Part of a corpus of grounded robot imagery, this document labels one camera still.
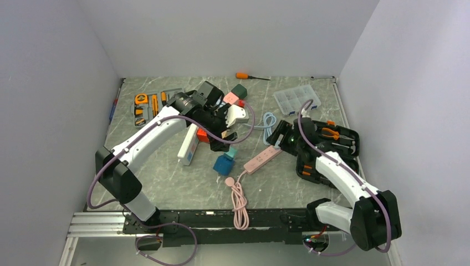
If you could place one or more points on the orange handled pliers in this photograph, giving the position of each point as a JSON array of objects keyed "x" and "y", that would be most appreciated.
[{"x": 328, "y": 133}]

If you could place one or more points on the clear plastic organizer box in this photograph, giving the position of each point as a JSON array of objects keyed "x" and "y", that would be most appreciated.
[{"x": 291, "y": 100}]

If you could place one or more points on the dark green cube socket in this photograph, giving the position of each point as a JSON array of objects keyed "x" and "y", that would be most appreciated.
[{"x": 240, "y": 91}]

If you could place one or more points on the pink cube socket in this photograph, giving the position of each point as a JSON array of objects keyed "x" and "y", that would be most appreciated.
[{"x": 231, "y": 99}]

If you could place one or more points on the orange handled screwdriver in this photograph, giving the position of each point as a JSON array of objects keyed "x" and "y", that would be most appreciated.
[{"x": 244, "y": 76}]

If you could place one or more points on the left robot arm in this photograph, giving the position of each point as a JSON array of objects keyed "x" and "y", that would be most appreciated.
[{"x": 116, "y": 167}]

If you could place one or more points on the grey tool tray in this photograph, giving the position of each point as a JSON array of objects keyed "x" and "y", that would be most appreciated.
[{"x": 146, "y": 106}]

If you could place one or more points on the black plastic tool case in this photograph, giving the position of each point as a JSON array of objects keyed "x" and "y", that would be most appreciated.
[{"x": 312, "y": 160}]

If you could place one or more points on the teal plug adapter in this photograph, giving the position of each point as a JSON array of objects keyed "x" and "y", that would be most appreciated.
[{"x": 231, "y": 153}]

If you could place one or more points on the steel claw hammer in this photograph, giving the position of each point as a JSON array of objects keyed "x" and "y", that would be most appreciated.
[{"x": 349, "y": 150}]

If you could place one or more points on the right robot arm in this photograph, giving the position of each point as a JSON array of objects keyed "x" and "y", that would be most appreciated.
[{"x": 372, "y": 219}]

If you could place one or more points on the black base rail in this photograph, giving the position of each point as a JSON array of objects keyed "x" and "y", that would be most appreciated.
[{"x": 215, "y": 226}]

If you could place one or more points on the white power strip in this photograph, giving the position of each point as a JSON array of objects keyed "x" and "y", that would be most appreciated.
[{"x": 189, "y": 145}]

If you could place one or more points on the blue cube socket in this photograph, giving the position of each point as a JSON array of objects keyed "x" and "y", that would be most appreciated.
[{"x": 223, "y": 165}]

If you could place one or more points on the red cube socket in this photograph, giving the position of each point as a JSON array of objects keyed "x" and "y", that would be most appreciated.
[{"x": 202, "y": 136}]

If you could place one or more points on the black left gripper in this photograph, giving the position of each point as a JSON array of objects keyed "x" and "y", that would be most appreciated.
[{"x": 216, "y": 146}]

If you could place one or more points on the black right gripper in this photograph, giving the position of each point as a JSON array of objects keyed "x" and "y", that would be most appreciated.
[{"x": 286, "y": 128}]

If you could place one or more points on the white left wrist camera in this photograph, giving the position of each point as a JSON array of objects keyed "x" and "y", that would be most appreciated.
[{"x": 235, "y": 115}]

